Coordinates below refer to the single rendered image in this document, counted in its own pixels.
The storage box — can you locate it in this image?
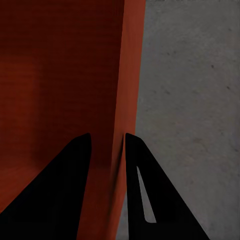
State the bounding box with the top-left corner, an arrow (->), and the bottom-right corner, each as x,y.
0,0 -> 146,240

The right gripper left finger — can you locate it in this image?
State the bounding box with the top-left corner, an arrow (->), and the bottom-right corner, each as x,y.
0,133 -> 92,240

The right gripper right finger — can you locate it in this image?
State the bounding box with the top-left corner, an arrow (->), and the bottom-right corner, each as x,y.
125,133 -> 210,240

